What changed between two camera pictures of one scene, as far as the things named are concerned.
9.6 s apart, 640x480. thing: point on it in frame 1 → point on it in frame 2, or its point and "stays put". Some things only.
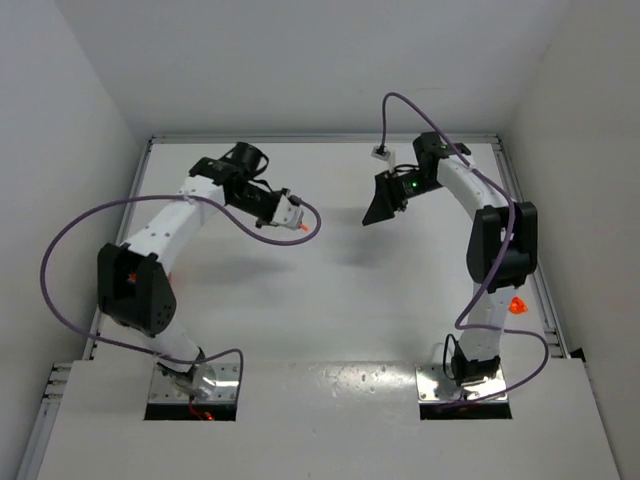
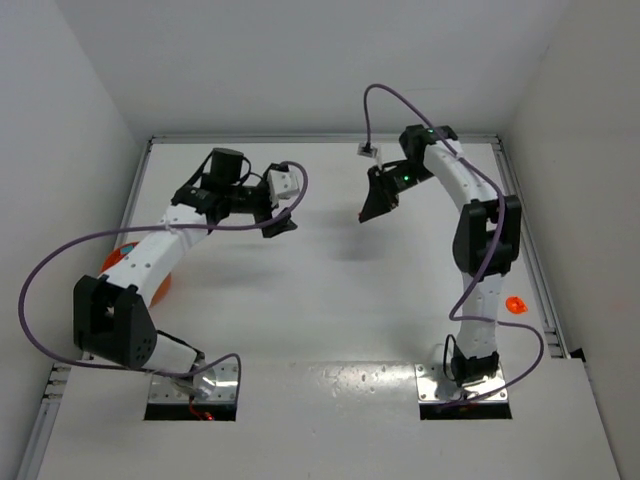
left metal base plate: (204, 383) stays put
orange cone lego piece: (517, 306) stays put
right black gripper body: (391, 191) → (382, 185)
